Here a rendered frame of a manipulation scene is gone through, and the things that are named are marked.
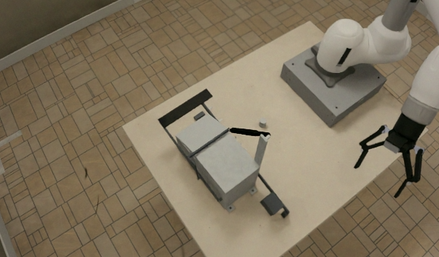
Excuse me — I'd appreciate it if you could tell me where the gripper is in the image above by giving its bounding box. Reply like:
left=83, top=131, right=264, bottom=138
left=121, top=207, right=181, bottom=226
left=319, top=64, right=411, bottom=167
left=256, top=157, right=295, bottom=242
left=354, top=113, right=426, bottom=198

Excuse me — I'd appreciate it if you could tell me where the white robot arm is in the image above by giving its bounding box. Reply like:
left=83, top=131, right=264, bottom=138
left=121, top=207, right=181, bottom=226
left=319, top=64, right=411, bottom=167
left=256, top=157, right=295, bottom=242
left=305, top=0, right=439, bottom=154

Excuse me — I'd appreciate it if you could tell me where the grey cylinder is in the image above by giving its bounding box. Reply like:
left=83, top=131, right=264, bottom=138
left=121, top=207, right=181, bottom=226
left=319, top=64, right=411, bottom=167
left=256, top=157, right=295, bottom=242
left=259, top=118, right=267, bottom=128

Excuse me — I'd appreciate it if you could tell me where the black straight rod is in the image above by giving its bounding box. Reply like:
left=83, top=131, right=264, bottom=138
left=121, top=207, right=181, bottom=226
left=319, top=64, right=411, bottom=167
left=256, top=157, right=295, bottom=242
left=228, top=127, right=271, bottom=139

